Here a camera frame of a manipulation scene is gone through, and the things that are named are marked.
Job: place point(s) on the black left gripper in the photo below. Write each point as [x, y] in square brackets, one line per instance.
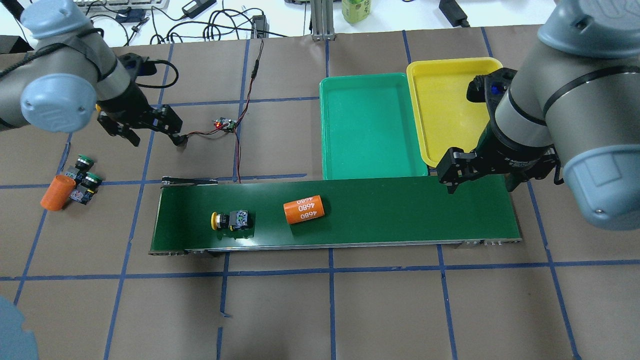
[128, 101]

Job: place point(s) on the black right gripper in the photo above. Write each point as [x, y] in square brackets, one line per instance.
[506, 151]

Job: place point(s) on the yellow push button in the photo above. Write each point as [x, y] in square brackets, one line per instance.
[235, 220]

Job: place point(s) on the orange 4680 battery cylinder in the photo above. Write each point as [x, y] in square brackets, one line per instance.
[304, 209]

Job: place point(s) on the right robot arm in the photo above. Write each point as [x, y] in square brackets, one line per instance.
[572, 109]

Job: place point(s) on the green push button upper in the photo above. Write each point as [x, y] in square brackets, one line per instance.
[79, 170]

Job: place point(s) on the green push button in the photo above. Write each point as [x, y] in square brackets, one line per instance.
[79, 170]
[87, 184]

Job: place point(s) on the yellow plastic tray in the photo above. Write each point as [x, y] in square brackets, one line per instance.
[443, 117]

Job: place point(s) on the motor controller circuit board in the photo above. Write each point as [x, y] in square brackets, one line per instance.
[224, 124]

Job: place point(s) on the green conveyor belt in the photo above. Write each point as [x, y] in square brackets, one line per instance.
[359, 212]

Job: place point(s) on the green push button lower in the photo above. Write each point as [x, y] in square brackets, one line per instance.
[87, 184]

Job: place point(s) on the plain orange cylinder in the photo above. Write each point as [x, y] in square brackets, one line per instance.
[57, 193]

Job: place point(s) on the green plastic tray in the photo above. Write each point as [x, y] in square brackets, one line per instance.
[368, 128]

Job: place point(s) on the green tea bottle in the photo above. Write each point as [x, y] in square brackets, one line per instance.
[354, 11]

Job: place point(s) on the aluminium frame post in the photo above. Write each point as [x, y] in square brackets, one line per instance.
[322, 20]

